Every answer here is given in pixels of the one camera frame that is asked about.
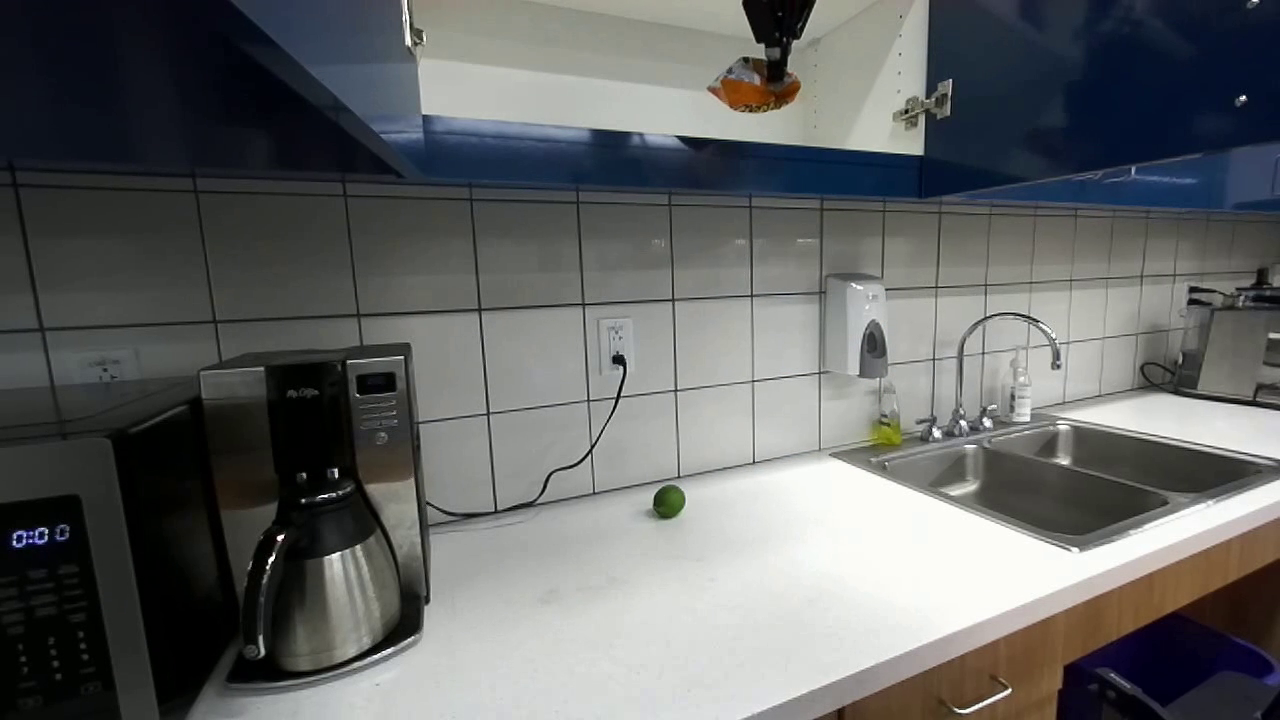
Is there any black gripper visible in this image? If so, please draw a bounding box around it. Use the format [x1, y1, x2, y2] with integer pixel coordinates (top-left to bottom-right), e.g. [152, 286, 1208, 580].
[739, 0, 819, 90]

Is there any orange carrot toy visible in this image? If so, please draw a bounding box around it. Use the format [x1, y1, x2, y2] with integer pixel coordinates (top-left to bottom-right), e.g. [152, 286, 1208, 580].
[704, 53, 807, 115]

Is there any metal cabinet hinge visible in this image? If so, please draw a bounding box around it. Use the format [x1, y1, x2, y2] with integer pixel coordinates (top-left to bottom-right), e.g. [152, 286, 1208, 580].
[886, 76, 958, 137]

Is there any blue open cabinet door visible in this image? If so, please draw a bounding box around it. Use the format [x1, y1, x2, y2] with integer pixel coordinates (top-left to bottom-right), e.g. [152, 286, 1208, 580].
[221, 0, 432, 181]

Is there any chrome sink faucet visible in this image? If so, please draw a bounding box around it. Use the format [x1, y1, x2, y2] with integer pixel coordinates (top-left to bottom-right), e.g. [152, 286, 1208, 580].
[915, 309, 1069, 443]

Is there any green dish soap bottle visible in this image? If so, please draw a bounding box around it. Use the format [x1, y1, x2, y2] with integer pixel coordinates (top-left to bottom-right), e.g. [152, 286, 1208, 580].
[862, 382, 911, 455]

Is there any small white bottle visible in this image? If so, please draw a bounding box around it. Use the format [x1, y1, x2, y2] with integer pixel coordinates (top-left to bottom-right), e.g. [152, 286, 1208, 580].
[1003, 347, 1041, 427]

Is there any green lime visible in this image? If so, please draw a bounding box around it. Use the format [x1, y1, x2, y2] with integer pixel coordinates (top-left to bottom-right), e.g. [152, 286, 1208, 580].
[649, 481, 692, 525]

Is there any stainless steel double sink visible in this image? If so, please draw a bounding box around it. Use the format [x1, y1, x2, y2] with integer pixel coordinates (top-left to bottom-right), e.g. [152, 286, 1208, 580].
[833, 414, 1280, 556]

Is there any silver countertop appliance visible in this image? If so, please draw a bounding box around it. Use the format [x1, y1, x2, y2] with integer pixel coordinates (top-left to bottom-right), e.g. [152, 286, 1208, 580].
[1176, 269, 1280, 414]

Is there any steel black coffee maker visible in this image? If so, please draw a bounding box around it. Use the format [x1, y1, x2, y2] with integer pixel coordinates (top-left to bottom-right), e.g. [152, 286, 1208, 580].
[194, 340, 434, 692]

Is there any wooden drawer front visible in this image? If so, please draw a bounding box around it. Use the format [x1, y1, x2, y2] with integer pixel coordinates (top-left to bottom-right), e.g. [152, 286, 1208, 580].
[836, 616, 1072, 720]

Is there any stainless steel carafe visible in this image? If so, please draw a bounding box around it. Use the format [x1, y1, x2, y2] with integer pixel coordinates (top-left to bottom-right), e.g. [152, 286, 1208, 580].
[236, 477, 406, 679]

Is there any blue bin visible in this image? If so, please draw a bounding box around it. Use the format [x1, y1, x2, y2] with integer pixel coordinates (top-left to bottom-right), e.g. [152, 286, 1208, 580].
[1054, 610, 1273, 720]

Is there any black steel microwave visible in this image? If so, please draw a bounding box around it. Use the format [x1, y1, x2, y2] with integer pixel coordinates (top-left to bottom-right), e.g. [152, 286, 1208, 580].
[0, 388, 243, 720]

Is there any white blue wall cabinet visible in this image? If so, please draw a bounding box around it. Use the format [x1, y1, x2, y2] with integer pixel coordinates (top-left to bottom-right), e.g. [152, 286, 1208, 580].
[397, 0, 951, 200]

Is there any white wall soap dispenser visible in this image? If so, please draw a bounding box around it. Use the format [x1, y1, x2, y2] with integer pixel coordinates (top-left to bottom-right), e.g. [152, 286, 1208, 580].
[819, 273, 895, 383]

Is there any white wall outlet with plug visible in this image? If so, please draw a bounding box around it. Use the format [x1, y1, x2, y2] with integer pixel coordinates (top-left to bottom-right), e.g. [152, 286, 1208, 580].
[590, 314, 644, 399]

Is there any black power cord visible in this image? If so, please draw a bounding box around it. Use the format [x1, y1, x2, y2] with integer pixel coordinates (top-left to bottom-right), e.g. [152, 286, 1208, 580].
[424, 347, 635, 525]

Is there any metal drawer handle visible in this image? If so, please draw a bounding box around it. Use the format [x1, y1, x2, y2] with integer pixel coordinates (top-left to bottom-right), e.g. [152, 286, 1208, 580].
[937, 676, 1019, 720]

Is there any white empty wall outlet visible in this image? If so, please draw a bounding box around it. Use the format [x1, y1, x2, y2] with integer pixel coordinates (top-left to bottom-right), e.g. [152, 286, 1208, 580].
[83, 347, 138, 393]

